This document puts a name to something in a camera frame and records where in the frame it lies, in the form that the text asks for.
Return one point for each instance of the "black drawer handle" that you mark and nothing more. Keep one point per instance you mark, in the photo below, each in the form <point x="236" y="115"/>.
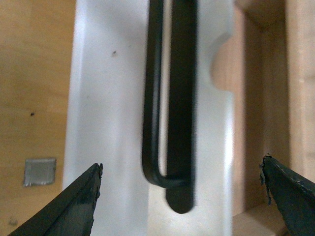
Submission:
<point x="179" y="180"/>

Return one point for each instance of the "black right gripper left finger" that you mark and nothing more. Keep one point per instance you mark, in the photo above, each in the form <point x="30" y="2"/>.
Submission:
<point x="71" y="213"/>

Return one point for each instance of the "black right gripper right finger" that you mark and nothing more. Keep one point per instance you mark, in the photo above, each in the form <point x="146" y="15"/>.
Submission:
<point x="293" y="194"/>

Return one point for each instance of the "wooden drawer cabinet frame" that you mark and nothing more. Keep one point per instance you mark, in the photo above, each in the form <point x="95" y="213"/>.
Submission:
<point x="267" y="64"/>

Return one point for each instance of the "small grey square pad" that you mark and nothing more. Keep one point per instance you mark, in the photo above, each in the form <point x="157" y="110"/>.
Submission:
<point x="39" y="171"/>

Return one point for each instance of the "white drawer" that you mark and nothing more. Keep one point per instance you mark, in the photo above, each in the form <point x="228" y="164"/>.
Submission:
<point x="105" y="115"/>

